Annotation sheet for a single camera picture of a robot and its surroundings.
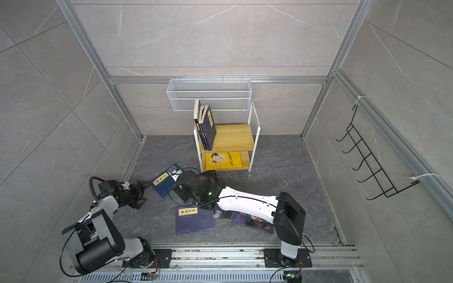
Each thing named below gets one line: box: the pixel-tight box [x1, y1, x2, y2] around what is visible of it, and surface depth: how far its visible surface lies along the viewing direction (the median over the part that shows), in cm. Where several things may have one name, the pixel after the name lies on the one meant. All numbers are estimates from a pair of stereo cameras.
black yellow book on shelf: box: [193, 98, 203, 143], surface depth 76 cm
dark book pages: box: [198, 104, 210, 151], surface depth 78 cm
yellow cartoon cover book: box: [205, 151, 242, 171], surface depth 103 cm
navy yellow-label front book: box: [175, 205, 215, 235], surface depth 85 cm
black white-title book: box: [212, 209, 232, 219], surface depth 86 cm
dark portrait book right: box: [230, 211, 275, 235], surface depth 83 cm
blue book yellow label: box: [151, 163, 183, 199], surface depth 97 cm
